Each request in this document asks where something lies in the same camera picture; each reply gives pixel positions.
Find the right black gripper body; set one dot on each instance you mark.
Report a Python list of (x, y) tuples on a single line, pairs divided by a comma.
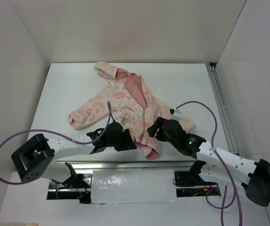
[(165, 138)]

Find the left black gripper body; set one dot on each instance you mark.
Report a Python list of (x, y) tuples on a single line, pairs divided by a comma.
[(112, 142)]

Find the pink and cream jacket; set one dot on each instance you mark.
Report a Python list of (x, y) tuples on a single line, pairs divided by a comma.
[(131, 99)]

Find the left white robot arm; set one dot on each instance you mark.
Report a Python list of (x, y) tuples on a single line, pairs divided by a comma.
[(37, 158)]

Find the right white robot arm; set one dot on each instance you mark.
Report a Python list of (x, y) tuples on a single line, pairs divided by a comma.
[(214, 164)]

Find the white foil cover panel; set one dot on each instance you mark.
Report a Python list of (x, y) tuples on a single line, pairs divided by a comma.
[(133, 186)]

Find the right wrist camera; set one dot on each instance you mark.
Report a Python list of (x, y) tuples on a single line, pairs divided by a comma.
[(175, 114)]

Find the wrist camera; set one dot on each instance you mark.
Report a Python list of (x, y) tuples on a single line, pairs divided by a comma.
[(121, 120), (175, 114)]

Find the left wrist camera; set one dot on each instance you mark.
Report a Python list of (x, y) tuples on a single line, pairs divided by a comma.
[(121, 120)]

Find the front aluminium rail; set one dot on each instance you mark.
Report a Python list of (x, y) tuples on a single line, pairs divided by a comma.
[(86, 165)]

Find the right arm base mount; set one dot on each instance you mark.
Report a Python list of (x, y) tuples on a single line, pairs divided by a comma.
[(191, 185)]

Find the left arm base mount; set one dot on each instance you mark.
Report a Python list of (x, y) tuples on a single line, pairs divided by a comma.
[(79, 190)]

